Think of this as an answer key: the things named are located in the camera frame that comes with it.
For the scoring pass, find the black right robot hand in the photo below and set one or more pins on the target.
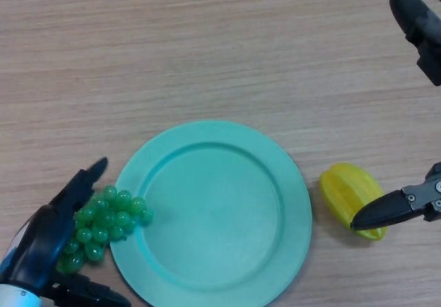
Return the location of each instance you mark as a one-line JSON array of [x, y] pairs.
[[386, 212]]

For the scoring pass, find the yellow starfruit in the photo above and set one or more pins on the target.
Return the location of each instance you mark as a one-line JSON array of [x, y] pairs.
[[344, 190]]

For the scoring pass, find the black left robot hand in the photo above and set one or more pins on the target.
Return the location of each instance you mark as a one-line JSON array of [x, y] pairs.
[[38, 245]]

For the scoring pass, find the turquoise round plate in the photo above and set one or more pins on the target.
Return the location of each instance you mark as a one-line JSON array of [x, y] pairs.
[[217, 214]]

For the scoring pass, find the green grapes bunch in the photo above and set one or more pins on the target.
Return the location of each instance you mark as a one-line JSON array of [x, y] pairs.
[[103, 217]]

